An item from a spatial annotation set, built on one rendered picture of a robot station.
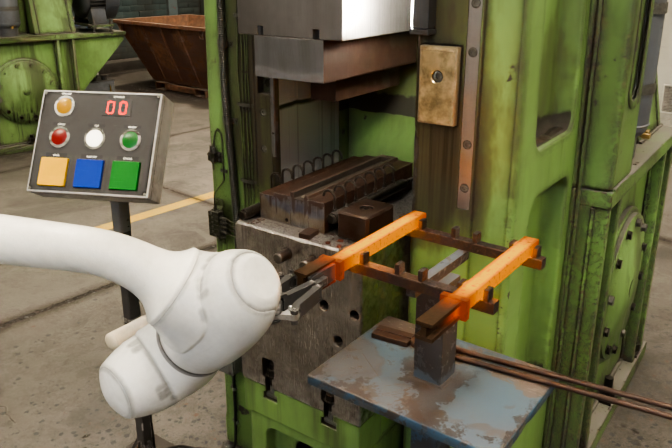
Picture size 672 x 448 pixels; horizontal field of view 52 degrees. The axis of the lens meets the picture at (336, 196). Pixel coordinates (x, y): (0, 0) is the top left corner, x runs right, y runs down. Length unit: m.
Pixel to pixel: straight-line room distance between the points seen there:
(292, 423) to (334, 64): 0.93
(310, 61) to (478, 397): 0.78
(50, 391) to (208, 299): 2.14
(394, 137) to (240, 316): 1.33
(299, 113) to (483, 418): 0.99
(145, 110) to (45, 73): 4.55
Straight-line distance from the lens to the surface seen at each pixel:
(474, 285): 1.14
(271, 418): 1.94
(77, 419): 2.71
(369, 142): 2.08
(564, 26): 1.82
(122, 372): 0.90
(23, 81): 6.33
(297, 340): 1.73
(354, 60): 1.63
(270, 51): 1.62
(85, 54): 6.80
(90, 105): 1.94
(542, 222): 1.93
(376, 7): 1.60
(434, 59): 1.52
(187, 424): 2.58
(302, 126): 1.93
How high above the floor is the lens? 1.52
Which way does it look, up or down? 19 degrees down
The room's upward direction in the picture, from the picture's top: straight up
